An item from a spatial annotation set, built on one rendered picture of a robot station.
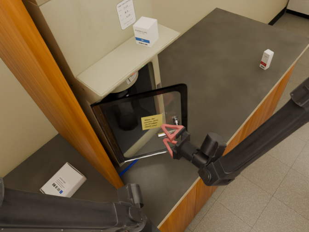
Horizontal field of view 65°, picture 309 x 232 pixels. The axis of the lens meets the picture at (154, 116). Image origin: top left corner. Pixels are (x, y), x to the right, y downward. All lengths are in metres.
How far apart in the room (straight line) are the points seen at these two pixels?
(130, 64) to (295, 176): 1.85
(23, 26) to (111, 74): 0.26
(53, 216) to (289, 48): 1.57
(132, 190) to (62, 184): 0.52
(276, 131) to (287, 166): 1.67
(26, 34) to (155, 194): 0.79
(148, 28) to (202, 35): 1.09
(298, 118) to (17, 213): 0.56
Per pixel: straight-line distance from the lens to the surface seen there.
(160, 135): 0.88
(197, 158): 0.81
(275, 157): 2.32
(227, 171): 0.73
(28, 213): 0.43
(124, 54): 0.72
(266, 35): 1.80
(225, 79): 1.45
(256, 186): 2.16
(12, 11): 0.48
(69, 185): 1.15
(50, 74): 0.55
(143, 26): 0.71
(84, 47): 0.69
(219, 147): 0.77
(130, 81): 0.90
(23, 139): 1.33
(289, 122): 0.63
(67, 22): 0.64
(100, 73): 0.68
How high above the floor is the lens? 1.95
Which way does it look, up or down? 52 degrees down
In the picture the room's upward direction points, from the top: 10 degrees counter-clockwise
